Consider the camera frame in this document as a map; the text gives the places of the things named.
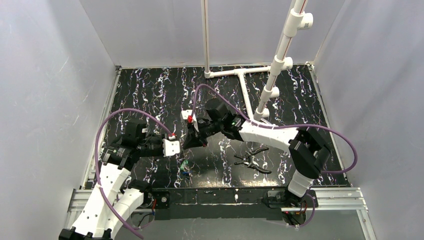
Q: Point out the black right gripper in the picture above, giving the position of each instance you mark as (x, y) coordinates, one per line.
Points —
(200, 127)

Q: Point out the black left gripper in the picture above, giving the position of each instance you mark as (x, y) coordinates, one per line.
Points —
(159, 144)

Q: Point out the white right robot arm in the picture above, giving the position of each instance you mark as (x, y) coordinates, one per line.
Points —
(306, 146)

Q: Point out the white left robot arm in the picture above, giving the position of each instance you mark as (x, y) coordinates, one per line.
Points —
(103, 215)

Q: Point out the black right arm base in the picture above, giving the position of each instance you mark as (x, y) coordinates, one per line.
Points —
(302, 208)

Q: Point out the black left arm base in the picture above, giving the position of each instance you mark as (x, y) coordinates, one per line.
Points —
(155, 202)

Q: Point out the green key tag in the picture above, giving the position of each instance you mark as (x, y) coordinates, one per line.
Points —
(184, 165)

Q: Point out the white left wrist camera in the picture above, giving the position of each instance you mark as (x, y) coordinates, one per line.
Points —
(170, 145)

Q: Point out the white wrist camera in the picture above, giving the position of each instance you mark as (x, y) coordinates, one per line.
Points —
(189, 117)
(170, 145)

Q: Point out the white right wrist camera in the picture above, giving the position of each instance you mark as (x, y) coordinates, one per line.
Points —
(189, 117)

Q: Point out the aluminium front rail frame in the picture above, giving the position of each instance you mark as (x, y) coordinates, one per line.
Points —
(231, 203)

